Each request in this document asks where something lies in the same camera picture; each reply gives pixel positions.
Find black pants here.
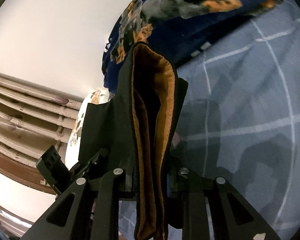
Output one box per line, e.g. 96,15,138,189
78,42,188,239

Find beige headboard panel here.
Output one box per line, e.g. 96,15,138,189
0,76,82,194

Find white floral pillow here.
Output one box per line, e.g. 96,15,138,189
64,87,111,170

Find blue grid bed sheet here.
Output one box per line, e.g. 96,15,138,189
117,0,300,240

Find navy dog print blanket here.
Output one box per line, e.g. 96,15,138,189
102,0,278,93

